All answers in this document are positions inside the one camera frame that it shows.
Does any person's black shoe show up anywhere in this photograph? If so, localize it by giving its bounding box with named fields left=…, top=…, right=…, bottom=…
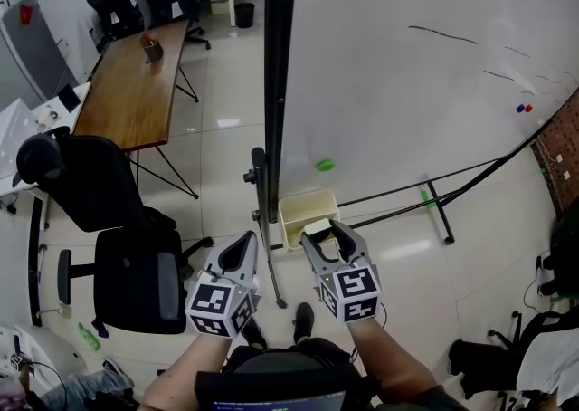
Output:
left=241, top=315, right=269, bottom=350
left=292, top=301, right=316, bottom=346

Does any black trash bin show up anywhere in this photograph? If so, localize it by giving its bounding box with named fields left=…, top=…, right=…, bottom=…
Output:
left=234, top=2, right=256, bottom=30

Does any brown pen holder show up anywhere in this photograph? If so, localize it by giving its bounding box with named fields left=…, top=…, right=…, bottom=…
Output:
left=138, top=32, right=166, bottom=63

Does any black mesh office chair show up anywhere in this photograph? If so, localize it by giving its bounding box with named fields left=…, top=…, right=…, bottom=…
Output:
left=15, top=131, right=214, bottom=336

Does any black whiteboard stand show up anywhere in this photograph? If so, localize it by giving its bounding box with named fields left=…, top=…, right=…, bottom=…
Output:
left=242, top=0, right=579, bottom=310

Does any person's right forearm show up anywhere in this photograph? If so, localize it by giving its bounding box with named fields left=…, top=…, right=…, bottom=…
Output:
left=346, top=315, right=441, bottom=404

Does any grey cabinet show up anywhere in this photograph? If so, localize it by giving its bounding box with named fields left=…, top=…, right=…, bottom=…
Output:
left=0, top=0, right=79, bottom=106

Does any large whiteboard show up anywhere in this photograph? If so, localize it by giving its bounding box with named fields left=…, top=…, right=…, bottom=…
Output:
left=279, top=0, right=579, bottom=214

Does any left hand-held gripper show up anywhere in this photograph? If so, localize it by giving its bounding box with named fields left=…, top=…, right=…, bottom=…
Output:
left=184, top=230, right=263, bottom=340

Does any white eraser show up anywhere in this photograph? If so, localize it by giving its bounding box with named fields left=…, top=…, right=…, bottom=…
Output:
left=303, top=217, right=337, bottom=244

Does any dark laptop screen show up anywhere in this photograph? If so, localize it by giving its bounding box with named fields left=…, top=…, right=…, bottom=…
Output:
left=211, top=390, right=348, bottom=411

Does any person's black clothing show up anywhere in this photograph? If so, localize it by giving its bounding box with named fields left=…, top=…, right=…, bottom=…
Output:
left=193, top=337, right=379, bottom=411

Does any white table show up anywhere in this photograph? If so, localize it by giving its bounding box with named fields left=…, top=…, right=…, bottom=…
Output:
left=0, top=81, right=92, bottom=229

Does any black tablet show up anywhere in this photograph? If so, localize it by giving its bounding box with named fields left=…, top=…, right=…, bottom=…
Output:
left=57, top=83, right=82, bottom=114

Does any brown pegboard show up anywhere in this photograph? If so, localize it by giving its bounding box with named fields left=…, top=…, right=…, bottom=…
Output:
left=530, top=86, right=579, bottom=216

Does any cream whiteboard box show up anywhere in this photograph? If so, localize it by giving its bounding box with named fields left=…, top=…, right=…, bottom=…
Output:
left=277, top=189, right=342, bottom=253

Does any brown wooden desk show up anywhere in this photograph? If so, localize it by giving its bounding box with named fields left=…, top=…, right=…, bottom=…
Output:
left=71, top=18, right=201, bottom=200

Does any person's left forearm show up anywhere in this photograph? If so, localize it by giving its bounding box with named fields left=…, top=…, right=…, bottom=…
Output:
left=141, top=330, right=237, bottom=411

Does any green power strip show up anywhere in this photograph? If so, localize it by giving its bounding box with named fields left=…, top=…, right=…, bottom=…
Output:
left=77, top=321, right=102, bottom=352

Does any black backpack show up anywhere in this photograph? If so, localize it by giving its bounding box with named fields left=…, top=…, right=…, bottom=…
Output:
left=447, top=309, right=565, bottom=411

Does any white cloth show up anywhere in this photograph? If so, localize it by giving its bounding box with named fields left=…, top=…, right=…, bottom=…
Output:
left=515, top=326, right=579, bottom=404

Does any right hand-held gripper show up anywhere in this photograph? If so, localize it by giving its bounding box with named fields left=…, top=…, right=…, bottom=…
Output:
left=300, top=218, right=384, bottom=325

